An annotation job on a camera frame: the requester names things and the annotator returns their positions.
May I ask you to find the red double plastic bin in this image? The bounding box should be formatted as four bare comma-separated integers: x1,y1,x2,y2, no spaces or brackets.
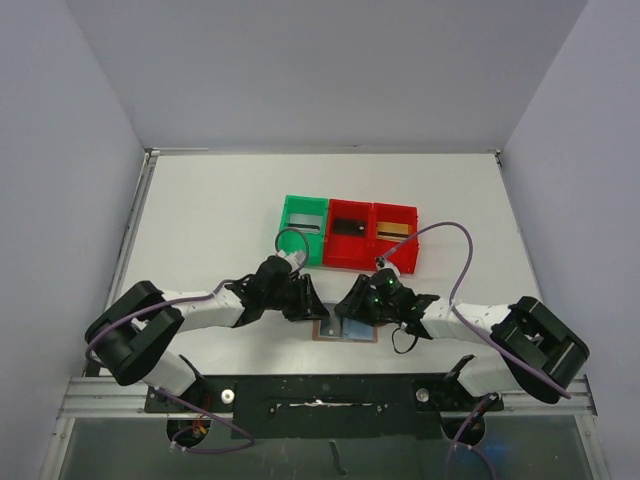
322,199,419,274

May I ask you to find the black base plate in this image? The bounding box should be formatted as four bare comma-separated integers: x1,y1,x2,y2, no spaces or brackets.
144,372,504,446

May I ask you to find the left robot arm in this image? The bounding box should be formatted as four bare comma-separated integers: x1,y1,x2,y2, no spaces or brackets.
85,252,329,411

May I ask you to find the tan leather card holder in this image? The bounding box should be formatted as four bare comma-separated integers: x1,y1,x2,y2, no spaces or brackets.
312,303,378,343

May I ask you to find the aluminium rail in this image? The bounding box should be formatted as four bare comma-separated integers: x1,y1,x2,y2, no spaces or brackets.
104,149,160,309
57,372,599,421

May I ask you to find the green plastic bin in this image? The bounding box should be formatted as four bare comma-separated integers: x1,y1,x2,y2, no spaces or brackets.
274,194,330,266

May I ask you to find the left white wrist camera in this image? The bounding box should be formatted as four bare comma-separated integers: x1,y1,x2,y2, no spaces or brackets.
276,250,308,273

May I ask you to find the aluminium front rail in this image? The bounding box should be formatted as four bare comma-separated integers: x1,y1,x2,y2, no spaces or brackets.
57,372,599,421

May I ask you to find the silver card in green bin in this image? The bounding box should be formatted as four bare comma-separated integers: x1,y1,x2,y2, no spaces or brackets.
285,213,324,234

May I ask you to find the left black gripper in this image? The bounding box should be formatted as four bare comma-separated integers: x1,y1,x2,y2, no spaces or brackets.
263,274,328,321

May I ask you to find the aluminium left rail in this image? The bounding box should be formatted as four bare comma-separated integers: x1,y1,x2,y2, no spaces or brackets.
104,149,160,309

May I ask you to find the black card in red bin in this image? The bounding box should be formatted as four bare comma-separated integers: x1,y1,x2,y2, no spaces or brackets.
332,217,367,237

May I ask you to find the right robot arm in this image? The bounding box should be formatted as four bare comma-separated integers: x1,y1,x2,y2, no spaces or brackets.
335,268,590,409

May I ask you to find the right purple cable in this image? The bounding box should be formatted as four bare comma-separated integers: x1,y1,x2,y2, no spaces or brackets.
374,222,572,480

